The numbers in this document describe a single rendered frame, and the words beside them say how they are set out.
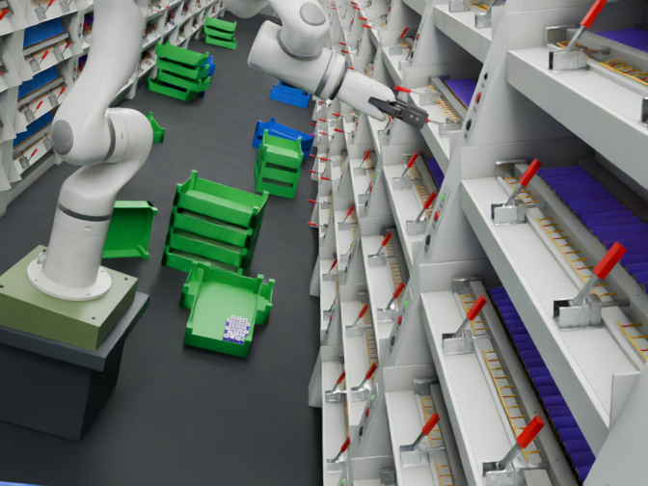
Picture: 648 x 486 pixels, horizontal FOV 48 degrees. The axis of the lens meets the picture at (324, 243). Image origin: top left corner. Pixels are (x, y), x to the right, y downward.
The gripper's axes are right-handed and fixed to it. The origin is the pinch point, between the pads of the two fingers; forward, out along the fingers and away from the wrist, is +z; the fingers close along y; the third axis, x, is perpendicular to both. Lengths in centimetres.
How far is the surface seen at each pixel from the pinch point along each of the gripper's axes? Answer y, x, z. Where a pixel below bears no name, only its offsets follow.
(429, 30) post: -44.7, 12.4, 3.8
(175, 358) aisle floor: -54, -102, -19
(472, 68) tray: -44.3, 8.8, 17.2
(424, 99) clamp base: -25.6, 0.0, 6.1
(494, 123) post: 25.4, 7.8, 5.6
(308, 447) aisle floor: -26, -96, 21
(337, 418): -18, -79, 22
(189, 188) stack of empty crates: -129, -80, -36
